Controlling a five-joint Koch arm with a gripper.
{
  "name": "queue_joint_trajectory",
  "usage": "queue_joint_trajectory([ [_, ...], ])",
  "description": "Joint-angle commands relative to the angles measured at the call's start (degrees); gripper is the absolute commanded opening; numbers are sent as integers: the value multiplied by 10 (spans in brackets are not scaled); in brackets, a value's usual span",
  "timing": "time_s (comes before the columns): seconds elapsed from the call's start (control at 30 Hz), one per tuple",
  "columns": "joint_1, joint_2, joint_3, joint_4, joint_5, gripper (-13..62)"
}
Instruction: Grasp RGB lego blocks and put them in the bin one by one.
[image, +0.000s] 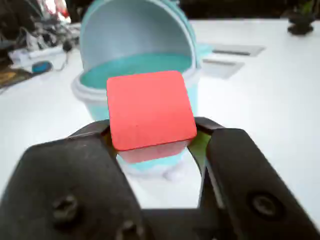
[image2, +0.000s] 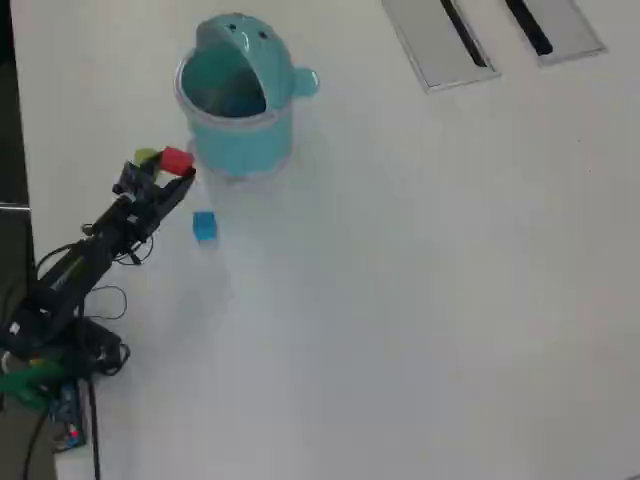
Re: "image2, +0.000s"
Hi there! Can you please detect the thin black servo wire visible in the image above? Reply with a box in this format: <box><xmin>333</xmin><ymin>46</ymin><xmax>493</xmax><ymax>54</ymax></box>
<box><xmin>113</xmin><ymin>232</ymin><xmax>154</xmax><ymax>266</ymax></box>

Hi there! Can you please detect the blue circuit board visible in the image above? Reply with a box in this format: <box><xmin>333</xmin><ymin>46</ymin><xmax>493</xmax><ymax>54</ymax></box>
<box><xmin>49</xmin><ymin>379</ymin><xmax>89</xmax><ymax>454</ymax></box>

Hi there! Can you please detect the green table clamp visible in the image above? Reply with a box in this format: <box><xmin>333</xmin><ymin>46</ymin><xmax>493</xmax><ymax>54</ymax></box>
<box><xmin>0</xmin><ymin>362</ymin><xmax>66</xmax><ymax>407</ymax></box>

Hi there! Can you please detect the thick black cable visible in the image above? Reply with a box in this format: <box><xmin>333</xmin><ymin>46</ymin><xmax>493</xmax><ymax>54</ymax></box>
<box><xmin>82</xmin><ymin>374</ymin><xmax>104</xmax><ymax>480</ymax></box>

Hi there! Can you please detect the silver table cable hatch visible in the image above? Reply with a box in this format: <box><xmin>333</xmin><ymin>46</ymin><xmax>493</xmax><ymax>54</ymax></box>
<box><xmin>380</xmin><ymin>0</ymin><xmax>501</xmax><ymax>94</ymax></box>
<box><xmin>502</xmin><ymin>0</ymin><xmax>609</xmax><ymax>67</ymax></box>

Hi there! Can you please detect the dark grey panel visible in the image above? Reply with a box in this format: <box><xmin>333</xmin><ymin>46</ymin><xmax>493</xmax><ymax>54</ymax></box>
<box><xmin>0</xmin><ymin>202</ymin><xmax>37</xmax><ymax>321</ymax></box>

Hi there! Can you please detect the blue lego block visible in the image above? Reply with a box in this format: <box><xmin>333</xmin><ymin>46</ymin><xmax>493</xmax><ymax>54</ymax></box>
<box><xmin>192</xmin><ymin>210</ymin><xmax>219</xmax><ymax>245</ymax></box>

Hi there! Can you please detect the red lego block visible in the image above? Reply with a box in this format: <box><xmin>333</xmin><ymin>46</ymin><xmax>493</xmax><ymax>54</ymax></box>
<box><xmin>160</xmin><ymin>146</ymin><xmax>196</xmax><ymax>176</ymax></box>

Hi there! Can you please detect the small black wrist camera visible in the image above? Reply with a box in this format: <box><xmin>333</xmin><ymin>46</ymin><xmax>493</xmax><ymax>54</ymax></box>
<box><xmin>112</xmin><ymin>160</ymin><xmax>156</xmax><ymax>199</ymax></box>

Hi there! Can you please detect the teal swing-lid bin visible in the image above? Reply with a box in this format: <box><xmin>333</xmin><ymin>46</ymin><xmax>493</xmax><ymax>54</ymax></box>
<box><xmin>173</xmin><ymin>13</ymin><xmax>321</xmax><ymax>180</ymax></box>

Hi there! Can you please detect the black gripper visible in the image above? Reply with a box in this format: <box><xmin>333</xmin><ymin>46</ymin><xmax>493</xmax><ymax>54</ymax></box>
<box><xmin>99</xmin><ymin>160</ymin><xmax>197</xmax><ymax>249</ymax></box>

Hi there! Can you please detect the thin black wire loop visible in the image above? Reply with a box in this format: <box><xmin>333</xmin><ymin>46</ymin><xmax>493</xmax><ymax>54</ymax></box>
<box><xmin>87</xmin><ymin>284</ymin><xmax>129</xmax><ymax>321</ymax></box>

